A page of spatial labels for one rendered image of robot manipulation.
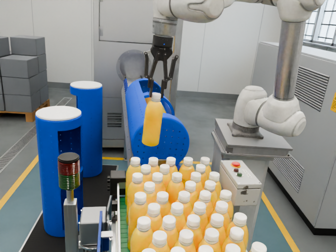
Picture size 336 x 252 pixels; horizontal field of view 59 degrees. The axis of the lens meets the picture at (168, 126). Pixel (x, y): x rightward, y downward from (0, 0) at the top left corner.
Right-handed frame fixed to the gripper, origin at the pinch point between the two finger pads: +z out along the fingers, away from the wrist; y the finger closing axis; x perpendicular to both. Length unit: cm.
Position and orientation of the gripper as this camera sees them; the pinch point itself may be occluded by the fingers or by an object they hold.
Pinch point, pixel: (156, 88)
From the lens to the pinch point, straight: 118.7
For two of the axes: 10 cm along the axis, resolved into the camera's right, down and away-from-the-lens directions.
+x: 1.8, 3.8, -9.1
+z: -1.3, 9.2, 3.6
